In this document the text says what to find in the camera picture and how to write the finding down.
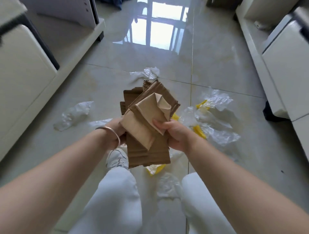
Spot person's right hand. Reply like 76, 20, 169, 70
153, 119, 194, 153

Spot person's right forearm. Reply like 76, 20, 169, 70
185, 135, 309, 234

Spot silver bracelet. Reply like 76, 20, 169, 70
95, 126, 121, 149

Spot person's left hand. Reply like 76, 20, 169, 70
104, 118, 127, 150

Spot small clear plastic scrap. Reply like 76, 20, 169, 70
88, 118, 113, 128

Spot yellow plastic scrap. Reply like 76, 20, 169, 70
145, 164, 167, 176

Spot cream cabinet with black trim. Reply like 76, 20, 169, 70
0, 0, 60, 145

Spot clear crumpled plastic bag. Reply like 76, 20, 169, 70
156, 172, 184, 199
129, 67, 160, 81
53, 101, 94, 132

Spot person's left forearm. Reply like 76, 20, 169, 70
0, 127, 116, 234

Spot clear plastic bags with yellow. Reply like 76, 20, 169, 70
179, 89, 241, 148

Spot white board panel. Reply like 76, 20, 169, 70
20, 0, 100, 29

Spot white trousers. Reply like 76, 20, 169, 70
68, 167, 237, 234

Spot light brown paper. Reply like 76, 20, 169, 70
120, 92, 172, 150

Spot brown corrugated cardboard pieces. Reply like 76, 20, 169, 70
120, 79, 181, 169

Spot white low platform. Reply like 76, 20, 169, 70
0, 17, 106, 162

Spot white cabinet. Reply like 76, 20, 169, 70
235, 0, 309, 162

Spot white shoe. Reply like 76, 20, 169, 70
105, 148, 129, 171

